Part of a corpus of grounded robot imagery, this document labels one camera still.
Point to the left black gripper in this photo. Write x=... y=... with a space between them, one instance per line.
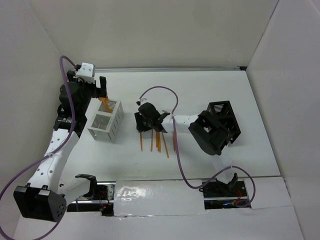
x=98 y=92

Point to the aluminium rail at back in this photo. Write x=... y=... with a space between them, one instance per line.
x=170 y=69

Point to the black utensil container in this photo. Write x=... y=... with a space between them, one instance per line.
x=224 y=112

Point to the orange chopstick right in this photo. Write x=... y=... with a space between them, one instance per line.
x=165 y=146

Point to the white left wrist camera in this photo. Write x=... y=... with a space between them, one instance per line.
x=86 y=73

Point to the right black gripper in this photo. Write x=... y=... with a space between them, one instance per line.
x=140 y=126

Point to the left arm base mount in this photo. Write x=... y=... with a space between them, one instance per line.
x=101 y=202

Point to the orange chopstick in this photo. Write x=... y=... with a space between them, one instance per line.
x=151 y=140
x=165 y=146

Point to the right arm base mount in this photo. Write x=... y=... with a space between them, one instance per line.
x=219 y=195

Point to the orange spoon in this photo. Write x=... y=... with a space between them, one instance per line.
x=105 y=102

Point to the orange chopstick left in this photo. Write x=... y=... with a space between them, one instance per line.
x=151 y=140

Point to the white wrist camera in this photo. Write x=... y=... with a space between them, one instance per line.
x=141 y=101
x=86 y=73

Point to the white utensil container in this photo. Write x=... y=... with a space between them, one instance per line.
x=105 y=125

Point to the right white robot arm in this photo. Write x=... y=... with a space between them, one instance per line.
x=212 y=129

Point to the white tape sheet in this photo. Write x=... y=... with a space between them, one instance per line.
x=156 y=198

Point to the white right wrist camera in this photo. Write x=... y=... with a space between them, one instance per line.
x=141 y=101

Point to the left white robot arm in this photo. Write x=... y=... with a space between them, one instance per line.
x=45 y=197

